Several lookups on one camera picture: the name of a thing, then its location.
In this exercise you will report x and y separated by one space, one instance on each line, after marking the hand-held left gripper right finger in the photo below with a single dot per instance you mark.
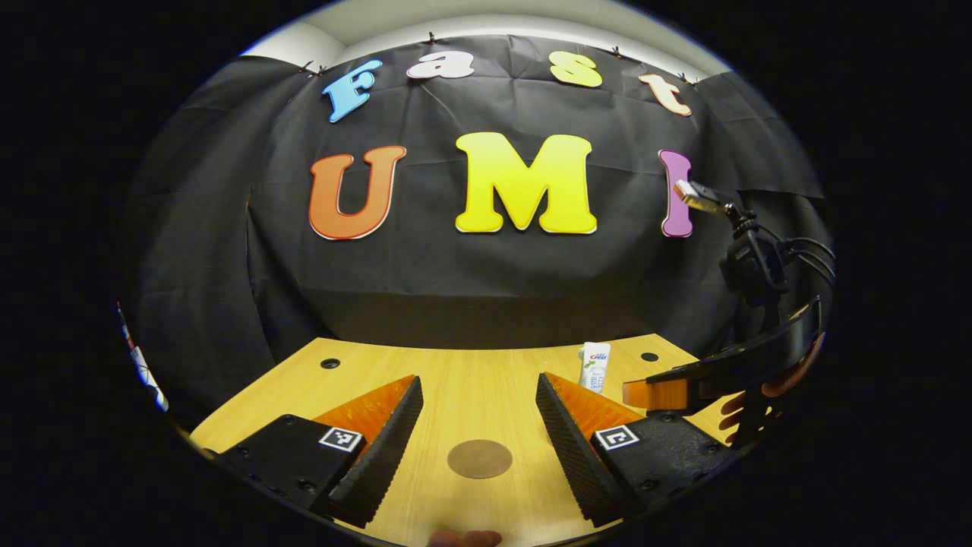
573 460

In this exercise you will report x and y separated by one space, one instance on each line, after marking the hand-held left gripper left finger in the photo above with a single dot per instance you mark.
383 460

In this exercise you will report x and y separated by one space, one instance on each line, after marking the black backdrop cloth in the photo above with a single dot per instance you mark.
456 289

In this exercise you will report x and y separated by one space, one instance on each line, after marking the round brown coaster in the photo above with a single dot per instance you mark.
479 460

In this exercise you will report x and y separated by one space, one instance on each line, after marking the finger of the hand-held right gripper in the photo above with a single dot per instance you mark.
702 380

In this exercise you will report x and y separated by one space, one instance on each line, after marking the wooden desktop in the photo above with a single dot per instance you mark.
478 395

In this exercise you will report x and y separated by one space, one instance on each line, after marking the white toothpaste tube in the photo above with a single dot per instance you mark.
594 368

